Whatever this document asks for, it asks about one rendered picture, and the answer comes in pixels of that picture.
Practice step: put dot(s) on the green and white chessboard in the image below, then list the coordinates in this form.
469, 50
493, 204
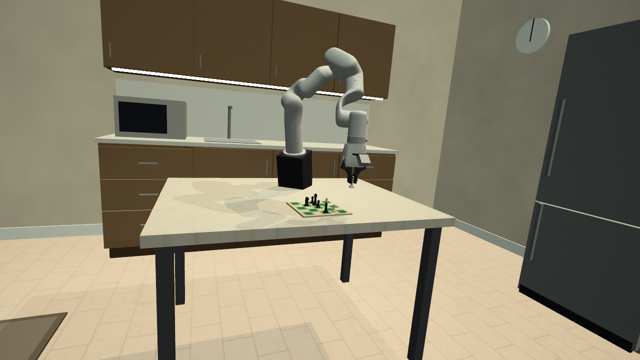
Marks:
313, 211

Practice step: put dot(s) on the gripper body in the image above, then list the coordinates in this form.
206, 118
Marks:
349, 149

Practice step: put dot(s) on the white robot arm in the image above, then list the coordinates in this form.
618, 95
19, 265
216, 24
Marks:
340, 65

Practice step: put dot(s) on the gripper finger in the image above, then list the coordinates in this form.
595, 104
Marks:
348, 171
357, 170

